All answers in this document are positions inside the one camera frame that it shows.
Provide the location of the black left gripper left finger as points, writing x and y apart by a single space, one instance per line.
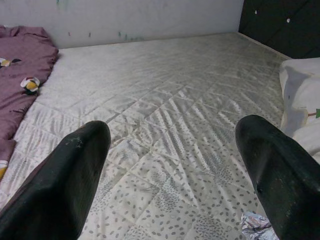
55 190

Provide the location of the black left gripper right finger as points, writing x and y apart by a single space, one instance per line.
287 190

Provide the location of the white pillow with tree print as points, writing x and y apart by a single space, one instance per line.
300 85

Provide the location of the purple cartoon print blanket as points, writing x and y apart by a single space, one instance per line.
20 60

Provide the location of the white patterned quilted mattress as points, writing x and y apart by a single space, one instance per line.
162 100

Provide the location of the black tufted headboard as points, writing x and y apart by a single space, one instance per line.
275 25

